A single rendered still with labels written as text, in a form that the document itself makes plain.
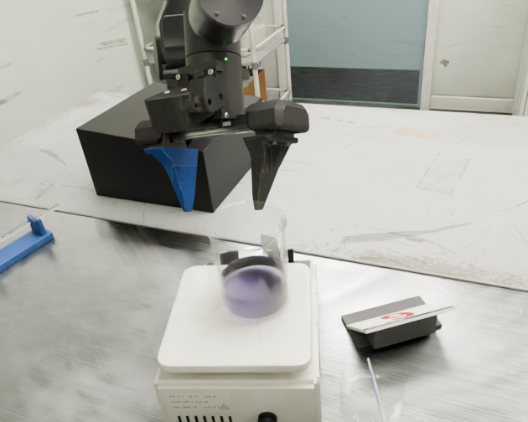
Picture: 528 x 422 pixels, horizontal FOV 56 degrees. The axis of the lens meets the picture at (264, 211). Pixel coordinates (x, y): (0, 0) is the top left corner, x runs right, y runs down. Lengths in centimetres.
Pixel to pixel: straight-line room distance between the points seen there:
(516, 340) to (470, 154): 39
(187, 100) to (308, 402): 27
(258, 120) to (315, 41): 299
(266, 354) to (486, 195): 46
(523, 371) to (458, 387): 6
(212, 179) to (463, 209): 34
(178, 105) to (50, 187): 48
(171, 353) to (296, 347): 10
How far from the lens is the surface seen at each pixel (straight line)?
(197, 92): 45
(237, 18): 44
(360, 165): 81
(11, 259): 73
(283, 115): 45
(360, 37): 336
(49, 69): 235
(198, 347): 41
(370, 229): 66
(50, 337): 60
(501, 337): 55
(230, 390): 41
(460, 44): 331
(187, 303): 44
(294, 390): 40
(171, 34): 71
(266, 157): 49
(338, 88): 349
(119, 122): 78
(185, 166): 55
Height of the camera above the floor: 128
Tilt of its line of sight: 33 degrees down
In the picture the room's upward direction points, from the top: 6 degrees counter-clockwise
